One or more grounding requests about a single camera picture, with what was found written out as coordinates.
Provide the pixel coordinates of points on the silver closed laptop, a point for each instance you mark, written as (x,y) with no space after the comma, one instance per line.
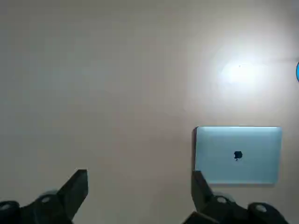
(252,144)

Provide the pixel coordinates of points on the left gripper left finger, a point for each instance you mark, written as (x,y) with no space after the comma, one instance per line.
(58,205)

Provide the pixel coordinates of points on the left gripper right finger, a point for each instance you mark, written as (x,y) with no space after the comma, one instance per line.
(210,210)

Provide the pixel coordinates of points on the blue desk lamp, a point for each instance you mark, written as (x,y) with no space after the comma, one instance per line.
(297,72)

